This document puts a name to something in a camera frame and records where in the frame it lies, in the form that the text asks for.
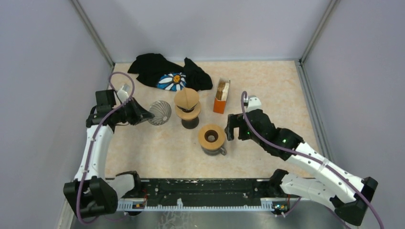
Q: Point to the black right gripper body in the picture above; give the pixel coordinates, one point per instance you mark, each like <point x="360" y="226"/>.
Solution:
<point x="249" y="135"/>

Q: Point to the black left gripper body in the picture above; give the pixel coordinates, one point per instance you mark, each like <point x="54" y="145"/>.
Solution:
<point x="125" y="112"/>

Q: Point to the smoky glass pitcher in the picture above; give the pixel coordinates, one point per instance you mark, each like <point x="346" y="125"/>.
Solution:
<point x="219" y="151"/>

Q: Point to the orange coffee filter box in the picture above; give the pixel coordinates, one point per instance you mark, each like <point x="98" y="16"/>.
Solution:
<point x="221" y="95"/>

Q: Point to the brown paper coffee filter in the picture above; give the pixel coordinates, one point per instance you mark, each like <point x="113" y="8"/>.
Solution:
<point x="186" y="99"/>

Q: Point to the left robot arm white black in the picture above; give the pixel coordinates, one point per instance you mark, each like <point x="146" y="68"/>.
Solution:
<point x="90" y="195"/>

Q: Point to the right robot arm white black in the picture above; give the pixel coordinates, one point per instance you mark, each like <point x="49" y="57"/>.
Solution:
<point x="345" y="194"/>

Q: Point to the black cloth with flower print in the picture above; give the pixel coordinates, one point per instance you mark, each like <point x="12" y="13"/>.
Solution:
<point x="154" y="70"/>

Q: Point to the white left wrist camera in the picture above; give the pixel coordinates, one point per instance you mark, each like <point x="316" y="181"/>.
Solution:
<point x="124" y="93"/>

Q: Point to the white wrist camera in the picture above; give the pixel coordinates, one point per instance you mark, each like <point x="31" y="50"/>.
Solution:
<point x="251" y="102"/>
<point x="124" y="93"/>

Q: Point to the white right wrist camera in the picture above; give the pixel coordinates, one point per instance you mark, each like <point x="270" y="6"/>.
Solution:
<point x="251" y="102"/>

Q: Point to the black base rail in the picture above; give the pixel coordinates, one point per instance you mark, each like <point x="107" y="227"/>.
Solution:
<point x="228" y="192"/>

